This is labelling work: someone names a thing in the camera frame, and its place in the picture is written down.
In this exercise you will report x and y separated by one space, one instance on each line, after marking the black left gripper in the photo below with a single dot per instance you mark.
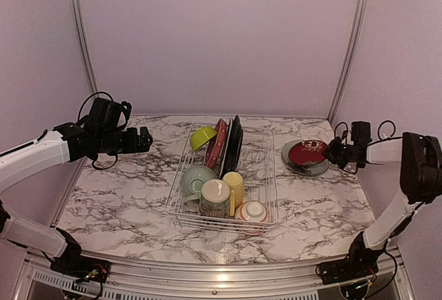
133 146

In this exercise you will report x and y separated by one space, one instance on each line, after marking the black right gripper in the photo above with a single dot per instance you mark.
329 152

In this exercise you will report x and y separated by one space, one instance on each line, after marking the dark red floral plate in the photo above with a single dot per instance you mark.
308 153

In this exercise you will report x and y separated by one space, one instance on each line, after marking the light blue floral plate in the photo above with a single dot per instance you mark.
303 171

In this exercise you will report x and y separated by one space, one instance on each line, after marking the pink polka dot plate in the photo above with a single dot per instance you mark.
216 144

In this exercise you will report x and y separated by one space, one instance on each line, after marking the red plate with teal flower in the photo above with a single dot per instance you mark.
224 148

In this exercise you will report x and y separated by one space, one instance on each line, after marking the black striped cream plate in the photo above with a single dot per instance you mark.
233 147

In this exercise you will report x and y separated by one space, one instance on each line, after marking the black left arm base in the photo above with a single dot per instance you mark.
72 263

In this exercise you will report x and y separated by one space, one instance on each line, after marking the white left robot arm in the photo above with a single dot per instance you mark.
38 160

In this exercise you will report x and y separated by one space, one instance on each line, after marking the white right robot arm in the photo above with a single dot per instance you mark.
420 183

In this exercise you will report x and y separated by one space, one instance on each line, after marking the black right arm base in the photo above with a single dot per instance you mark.
343 270

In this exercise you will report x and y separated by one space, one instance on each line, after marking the lime green bowl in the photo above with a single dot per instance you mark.
200 137

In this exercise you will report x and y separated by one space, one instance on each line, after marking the light blue bowl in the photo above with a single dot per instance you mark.
192 180

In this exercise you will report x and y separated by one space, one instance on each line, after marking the patterned cream mug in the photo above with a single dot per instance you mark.
214 199

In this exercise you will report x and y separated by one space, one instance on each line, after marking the orange rimmed white bowl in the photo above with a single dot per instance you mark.
250 217

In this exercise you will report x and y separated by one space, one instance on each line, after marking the yellow mug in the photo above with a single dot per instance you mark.
236 185

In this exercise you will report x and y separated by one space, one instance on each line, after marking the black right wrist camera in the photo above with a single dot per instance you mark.
361 134

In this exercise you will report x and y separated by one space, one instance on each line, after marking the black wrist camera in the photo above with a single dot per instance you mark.
361 134
108 115

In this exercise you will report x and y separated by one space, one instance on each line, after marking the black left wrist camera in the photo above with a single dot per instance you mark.
108 115

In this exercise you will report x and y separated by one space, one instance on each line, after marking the white wire dish rack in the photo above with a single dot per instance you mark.
257 167

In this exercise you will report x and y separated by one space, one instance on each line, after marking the aluminium front rail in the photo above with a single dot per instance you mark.
143 279

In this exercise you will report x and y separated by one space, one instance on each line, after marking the aluminium left corner post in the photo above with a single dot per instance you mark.
83 45

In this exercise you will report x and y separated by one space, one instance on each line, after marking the aluminium corner post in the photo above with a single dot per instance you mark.
343 80
83 45

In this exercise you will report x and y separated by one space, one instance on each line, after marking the aluminium right corner post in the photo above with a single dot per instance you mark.
343 80

